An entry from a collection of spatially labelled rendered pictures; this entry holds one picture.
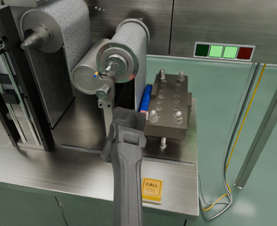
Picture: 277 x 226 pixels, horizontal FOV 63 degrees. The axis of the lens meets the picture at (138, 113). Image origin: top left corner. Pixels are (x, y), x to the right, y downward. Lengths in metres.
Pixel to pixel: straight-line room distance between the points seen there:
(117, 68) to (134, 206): 0.46
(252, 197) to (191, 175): 1.21
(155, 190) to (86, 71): 0.48
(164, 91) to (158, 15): 0.32
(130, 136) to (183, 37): 0.64
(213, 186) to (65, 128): 1.33
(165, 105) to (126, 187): 0.55
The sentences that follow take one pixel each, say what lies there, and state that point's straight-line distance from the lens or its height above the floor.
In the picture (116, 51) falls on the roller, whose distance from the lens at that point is 0.76.
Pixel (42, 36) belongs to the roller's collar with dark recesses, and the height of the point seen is 1.34.
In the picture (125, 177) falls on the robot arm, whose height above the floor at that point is 1.21.
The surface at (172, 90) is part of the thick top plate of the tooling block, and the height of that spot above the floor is 1.03.
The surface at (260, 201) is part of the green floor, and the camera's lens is 2.06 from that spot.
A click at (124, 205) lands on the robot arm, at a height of 1.20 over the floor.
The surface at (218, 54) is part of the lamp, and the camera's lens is 1.10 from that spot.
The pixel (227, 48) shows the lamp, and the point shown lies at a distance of 1.09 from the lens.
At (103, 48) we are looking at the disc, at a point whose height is 1.30.
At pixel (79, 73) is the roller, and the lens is 0.86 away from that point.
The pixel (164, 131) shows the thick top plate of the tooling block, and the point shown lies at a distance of 0.87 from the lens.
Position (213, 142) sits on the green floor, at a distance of 2.34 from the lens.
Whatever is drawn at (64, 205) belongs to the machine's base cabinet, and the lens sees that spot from 1.01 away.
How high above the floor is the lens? 1.60
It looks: 39 degrees down
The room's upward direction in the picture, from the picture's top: straight up
